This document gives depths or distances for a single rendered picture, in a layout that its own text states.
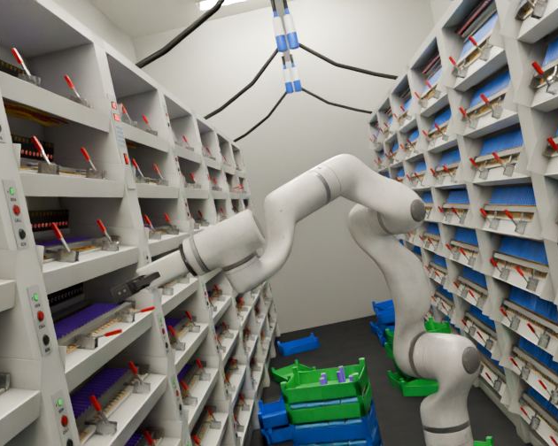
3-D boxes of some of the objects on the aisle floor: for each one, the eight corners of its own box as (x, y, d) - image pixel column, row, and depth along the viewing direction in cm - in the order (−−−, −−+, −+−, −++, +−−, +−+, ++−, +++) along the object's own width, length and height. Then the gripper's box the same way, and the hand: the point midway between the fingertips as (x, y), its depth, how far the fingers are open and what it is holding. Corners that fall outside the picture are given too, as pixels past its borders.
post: (225, 594, 179) (102, 39, 174) (220, 616, 170) (90, 30, 165) (162, 605, 180) (39, 54, 176) (154, 627, 171) (24, 46, 166)
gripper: (193, 279, 113) (111, 318, 115) (208, 268, 130) (136, 303, 131) (176, 244, 113) (94, 284, 115) (194, 238, 129) (121, 273, 131)
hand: (125, 290), depth 123 cm, fingers open, 3 cm apart
